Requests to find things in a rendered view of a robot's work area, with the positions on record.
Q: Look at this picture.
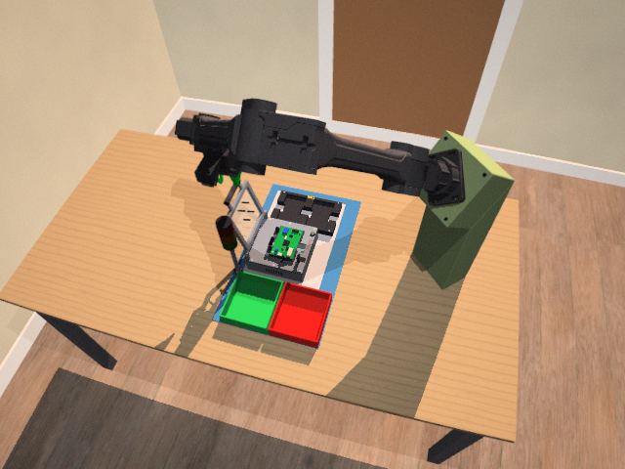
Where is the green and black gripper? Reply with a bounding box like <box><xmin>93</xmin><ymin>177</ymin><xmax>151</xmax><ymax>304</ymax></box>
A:
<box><xmin>215</xmin><ymin>148</ymin><xmax>242</xmax><ymax>188</ymax></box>

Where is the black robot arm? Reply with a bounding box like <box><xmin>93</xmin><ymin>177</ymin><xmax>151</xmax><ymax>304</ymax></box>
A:
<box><xmin>175</xmin><ymin>99</ymin><xmax>466</xmax><ymax>206</ymax></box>

